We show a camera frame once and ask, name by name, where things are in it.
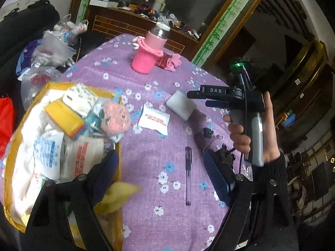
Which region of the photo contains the white sponge block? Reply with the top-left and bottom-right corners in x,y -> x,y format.
166,91 -> 197,121

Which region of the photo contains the pink knitted plush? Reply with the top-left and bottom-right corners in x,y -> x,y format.
101,101 -> 131,135

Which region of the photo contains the blue printed tissue packet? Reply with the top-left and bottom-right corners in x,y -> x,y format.
33,130 -> 64,181

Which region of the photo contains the red printed white packet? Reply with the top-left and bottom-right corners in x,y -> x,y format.
137,104 -> 170,136

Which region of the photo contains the white tissue pack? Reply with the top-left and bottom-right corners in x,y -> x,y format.
62,83 -> 98,118

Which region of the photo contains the person's right hand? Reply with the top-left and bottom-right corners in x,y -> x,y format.
223,91 -> 281,164

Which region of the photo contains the purple pen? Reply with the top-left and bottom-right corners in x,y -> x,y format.
185,147 -> 192,206

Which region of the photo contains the purple floral tablecloth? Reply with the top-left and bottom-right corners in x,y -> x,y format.
60,35 -> 233,250

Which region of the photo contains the teal wet wipes pack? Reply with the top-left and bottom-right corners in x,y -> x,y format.
85,101 -> 110,134

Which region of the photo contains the white bag with gold rim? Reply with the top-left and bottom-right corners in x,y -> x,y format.
3,82 -> 124,250

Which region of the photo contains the yellow pencil pouch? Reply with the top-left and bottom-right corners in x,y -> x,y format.
44,99 -> 85,139

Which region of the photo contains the pink bottle with knit sleeve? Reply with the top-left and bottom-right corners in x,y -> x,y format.
131,22 -> 170,74

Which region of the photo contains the wooden cabinet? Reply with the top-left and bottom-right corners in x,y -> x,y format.
69,0 -> 273,64

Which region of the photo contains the red plastic bag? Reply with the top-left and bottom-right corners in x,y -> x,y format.
0,97 -> 16,158

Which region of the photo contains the clear plastic bags pile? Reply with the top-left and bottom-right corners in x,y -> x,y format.
18,14 -> 89,109

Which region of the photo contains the blue purple cloth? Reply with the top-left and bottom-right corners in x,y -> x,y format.
15,39 -> 42,76

